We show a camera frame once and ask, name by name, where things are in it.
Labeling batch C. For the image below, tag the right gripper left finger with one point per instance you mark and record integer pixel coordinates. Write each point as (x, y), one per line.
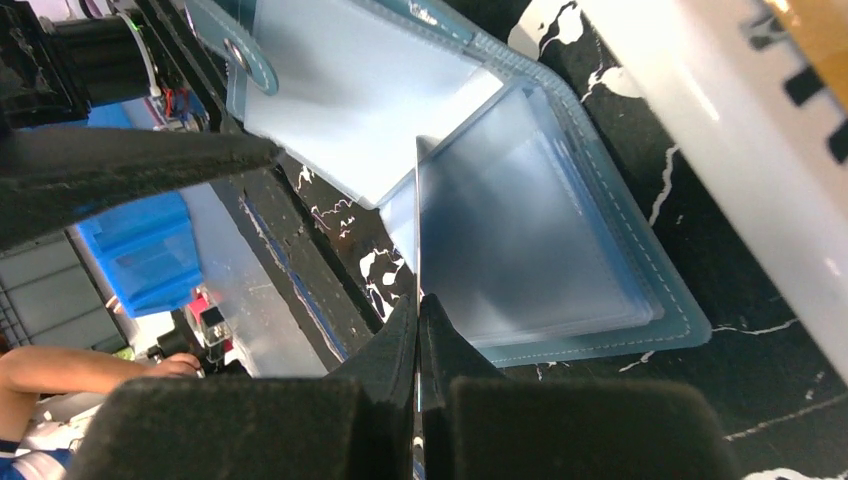
(354, 423)

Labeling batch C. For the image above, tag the black VIP card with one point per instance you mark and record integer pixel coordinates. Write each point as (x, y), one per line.
(421, 153)

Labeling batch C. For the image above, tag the person forearm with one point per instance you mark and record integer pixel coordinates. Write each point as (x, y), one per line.
(31, 371)

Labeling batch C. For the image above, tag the white plastic basket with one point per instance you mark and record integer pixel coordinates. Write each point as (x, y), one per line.
(762, 132)

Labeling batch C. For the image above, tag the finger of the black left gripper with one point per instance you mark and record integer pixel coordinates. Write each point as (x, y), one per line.
(54, 177)

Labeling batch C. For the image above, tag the blue plastic bin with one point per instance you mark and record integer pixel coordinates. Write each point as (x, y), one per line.
(147, 253)

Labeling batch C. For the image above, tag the blue leather card holder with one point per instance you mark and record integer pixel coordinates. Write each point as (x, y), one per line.
(529, 237)

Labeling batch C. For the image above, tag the person bare hand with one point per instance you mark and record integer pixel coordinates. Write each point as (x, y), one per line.
(180, 364)

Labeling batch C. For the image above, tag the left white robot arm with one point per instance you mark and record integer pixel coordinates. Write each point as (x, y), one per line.
(55, 73)

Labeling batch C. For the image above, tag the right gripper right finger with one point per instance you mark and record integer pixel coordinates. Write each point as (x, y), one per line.
(480, 424)

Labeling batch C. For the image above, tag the orange credit card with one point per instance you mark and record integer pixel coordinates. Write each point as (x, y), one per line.
(819, 28)

